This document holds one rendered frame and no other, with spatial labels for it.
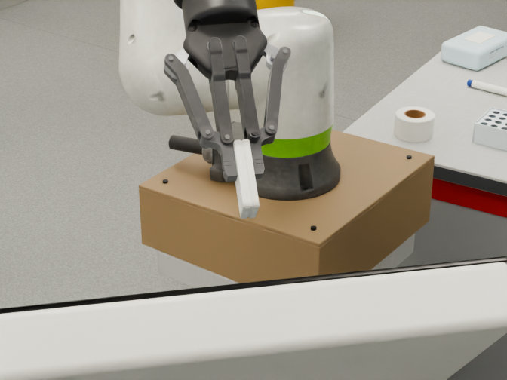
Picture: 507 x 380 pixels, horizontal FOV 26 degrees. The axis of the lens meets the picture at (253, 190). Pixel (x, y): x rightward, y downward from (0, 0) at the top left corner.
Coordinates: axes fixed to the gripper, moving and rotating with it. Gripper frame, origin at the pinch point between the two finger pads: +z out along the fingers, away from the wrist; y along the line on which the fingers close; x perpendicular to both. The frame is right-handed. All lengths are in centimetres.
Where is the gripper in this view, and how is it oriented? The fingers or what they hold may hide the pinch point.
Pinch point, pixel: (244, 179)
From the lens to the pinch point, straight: 104.6
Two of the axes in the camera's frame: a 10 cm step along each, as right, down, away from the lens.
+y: 9.8, -0.8, 1.6
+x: -1.2, 3.8, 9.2
